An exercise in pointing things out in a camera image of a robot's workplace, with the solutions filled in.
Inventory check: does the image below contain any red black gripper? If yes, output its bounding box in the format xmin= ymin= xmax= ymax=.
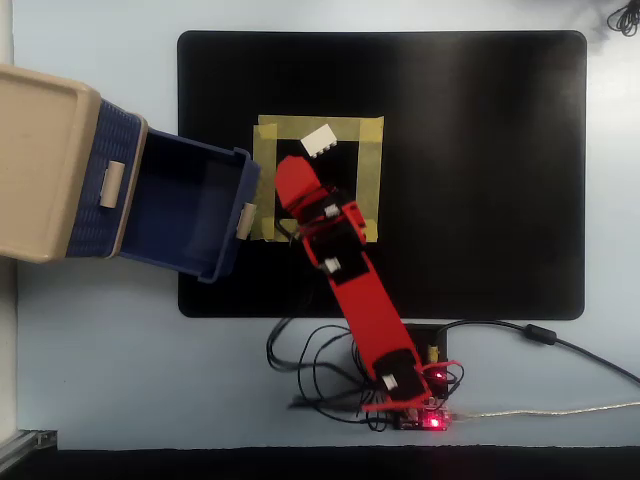
xmin=274 ymin=155 xmax=370 ymax=243

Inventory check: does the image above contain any beige drawer handle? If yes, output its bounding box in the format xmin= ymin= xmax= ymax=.
xmin=99 ymin=160 xmax=126 ymax=208
xmin=235 ymin=201 xmax=257 ymax=242

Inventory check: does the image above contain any blue wicker drawer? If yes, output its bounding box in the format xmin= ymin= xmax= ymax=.
xmin=118 ymin=128 xmax=263 ymax=285
xmin=64 ymin=97 xmax=145 ymax=259

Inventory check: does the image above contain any white studded cube block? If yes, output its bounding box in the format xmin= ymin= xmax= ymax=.
xmin=299 ymin=123 xmax=339 ymax=160

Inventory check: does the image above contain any yellow masking tape strip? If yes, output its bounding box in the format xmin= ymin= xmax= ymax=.
xmin=257 ymin=114 xmax=385 ymax=143
xmin=250 ymin=123 xmax=278 ymax=243
xmin=260 ymin=217 xmax=380 ymax=245
xmin=353 ymin=116 xmax=385 ymax=244

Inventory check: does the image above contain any black rectangular mat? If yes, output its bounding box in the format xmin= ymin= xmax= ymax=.
xmin=176 ymin=29 xmax=588 ymax=320

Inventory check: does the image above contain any controller board with LED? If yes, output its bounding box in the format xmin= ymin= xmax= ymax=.
xmin=393 ymin=406 xmax=455 ymax=433

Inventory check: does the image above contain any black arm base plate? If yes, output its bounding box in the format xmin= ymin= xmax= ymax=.
xmin=403 ymin=323 xmax=452 ymax=387

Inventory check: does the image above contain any black servo cable bundle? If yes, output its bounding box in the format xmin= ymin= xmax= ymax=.
xmin=265 ymin=314 xmax=392 ymax=434

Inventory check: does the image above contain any red thin wire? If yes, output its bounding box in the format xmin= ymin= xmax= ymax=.
xmin=421 ymin=358 xmax=465 ymax=397

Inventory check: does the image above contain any beige drawer cabinet frame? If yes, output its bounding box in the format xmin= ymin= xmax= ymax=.
xmin=0 ymin=63 xmax=150 ymax=265

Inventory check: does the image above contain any silver braided USB cable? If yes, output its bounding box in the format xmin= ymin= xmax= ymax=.
xmin=449 ymin=401 xmax=640 ymax=424

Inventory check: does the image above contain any coiled black cable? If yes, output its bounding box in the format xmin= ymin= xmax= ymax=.
xmin=605 ymin=0 xmax=640 ymax=38

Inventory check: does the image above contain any aluminium profile rail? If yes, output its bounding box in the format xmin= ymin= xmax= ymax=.
xmin=0 ymin=428 xmax=59 ymax=470

